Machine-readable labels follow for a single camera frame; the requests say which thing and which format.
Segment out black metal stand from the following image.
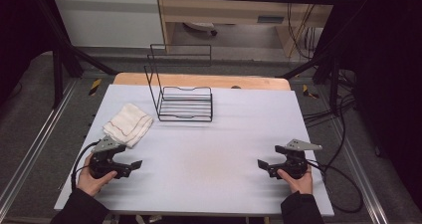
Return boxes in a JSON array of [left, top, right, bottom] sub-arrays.
[[279, 48, 343, 116], [32, 0, 119, 110]]

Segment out bundle of black floor cables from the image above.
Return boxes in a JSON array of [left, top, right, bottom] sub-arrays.
[[302, 69, 357, 167]]

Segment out white cloth with red stripe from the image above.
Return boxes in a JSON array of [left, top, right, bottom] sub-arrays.
[[102, 103, 155, 149]]

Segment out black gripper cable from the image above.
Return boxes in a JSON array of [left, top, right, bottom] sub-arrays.
[[306, 158, 364, 215], [70, 140, 101, 192]]

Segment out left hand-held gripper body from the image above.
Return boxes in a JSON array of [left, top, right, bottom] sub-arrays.
[[89, 134, 133, 180]]

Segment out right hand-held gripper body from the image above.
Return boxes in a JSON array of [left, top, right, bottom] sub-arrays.
[[269, 138, 323, 180]]

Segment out wooden desk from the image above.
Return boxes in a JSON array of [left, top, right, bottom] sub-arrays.
[[154, 0, 342, 58]]

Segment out aluminium rail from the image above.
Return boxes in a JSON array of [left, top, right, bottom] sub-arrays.
[[0, 79, 80, 213], [330, 116, 390, 224]]

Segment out black wire rack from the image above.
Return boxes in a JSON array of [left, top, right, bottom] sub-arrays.
[[143, 43, 214, 123]]

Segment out person's right hand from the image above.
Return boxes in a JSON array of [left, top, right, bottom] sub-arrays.
[[277, 168, 314, 195]]

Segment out hanging desk cables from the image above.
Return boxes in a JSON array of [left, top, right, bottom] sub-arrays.
[[286, 0, 331, 61]]

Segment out person's left hand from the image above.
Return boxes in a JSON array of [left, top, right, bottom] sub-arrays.
[[76, 153, 118, 198]]

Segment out wooden table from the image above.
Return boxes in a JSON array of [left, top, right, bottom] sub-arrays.
[[112, 72, 293, 92]]

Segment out chair base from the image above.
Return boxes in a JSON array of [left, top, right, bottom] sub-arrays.
[[181, 21, 219, 37]]

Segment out black curtain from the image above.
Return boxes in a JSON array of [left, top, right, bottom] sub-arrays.
[[322, 0, 422, 213], [0, 0, 56, 106]]

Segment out white table cover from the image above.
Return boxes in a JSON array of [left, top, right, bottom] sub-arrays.
[[53, 84, 335, 218]]

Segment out white panel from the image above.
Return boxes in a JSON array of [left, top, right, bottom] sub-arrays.
[[52, 0, 166, 50]]

